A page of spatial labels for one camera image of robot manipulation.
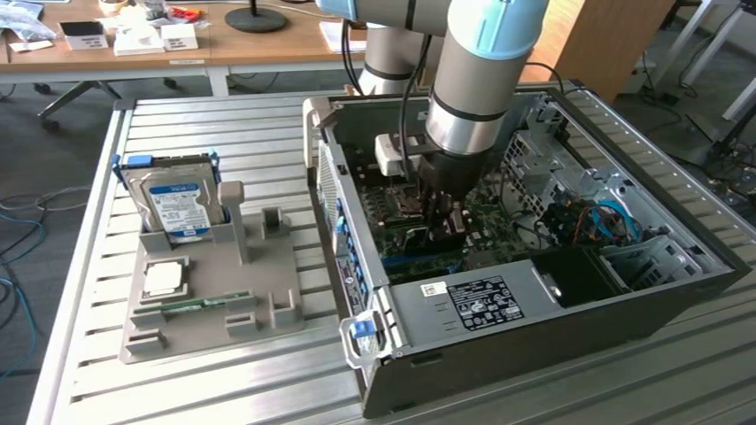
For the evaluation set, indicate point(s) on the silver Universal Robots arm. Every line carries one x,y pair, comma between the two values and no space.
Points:
472,79

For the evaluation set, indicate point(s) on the gray power supply unit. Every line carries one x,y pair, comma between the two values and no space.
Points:
425,319

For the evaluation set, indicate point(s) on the stack of papers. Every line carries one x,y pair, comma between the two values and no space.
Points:
331,40

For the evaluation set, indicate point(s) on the clear plastic bag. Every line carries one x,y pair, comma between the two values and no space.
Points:
23,28

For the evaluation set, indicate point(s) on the silver CPU chip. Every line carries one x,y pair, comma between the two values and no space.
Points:
161,279

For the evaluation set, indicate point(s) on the blue expansion slot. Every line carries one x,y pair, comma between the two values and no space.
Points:
395,261

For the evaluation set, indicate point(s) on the hard disk with blue label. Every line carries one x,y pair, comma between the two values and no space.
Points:
177,208

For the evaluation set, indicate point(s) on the white desk frame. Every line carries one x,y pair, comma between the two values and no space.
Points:
743,99

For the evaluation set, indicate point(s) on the graphics card with metal bracket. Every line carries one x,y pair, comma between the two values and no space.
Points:
419,245

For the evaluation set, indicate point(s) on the installed RAM stick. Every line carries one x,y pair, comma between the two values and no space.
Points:
401,225

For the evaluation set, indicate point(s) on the wooden office desk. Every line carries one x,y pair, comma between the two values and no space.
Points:
35,62
283,48

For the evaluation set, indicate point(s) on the green RAM stick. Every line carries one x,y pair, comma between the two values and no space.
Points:
195,304

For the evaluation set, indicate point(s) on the blue case latch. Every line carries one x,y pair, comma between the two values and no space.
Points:
361,329

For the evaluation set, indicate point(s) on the small white box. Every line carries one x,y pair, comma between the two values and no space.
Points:
177,42

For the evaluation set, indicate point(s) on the black open PC case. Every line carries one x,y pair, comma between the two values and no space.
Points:
531,354

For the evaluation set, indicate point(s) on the beige cup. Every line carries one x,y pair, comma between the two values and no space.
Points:
111,5

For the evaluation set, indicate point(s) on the silver metal drive cage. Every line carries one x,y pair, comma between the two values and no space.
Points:
543,172

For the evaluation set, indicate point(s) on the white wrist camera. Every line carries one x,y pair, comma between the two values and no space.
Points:
389,155

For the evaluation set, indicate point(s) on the green motherboard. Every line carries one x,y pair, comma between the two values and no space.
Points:
501,230

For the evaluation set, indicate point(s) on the wide white box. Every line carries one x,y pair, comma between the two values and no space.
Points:
139,44

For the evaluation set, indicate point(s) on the white paper label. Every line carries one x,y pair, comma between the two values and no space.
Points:
29,46

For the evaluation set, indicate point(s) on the silver perforated disk bay bracket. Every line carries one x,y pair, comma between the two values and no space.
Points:
644,261

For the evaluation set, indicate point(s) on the CPU socket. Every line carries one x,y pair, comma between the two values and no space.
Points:
404,203

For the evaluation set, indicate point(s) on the red small object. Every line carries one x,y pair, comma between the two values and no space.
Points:
188,13

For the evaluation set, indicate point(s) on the white box with black top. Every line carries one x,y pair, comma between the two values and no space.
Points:
85,42

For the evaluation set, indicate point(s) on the gray parts rack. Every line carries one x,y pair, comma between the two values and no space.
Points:
219,274

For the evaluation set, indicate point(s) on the black round lamp base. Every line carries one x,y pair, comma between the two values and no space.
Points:
256,21

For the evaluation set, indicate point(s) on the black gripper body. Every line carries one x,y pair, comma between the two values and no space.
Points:
455,172

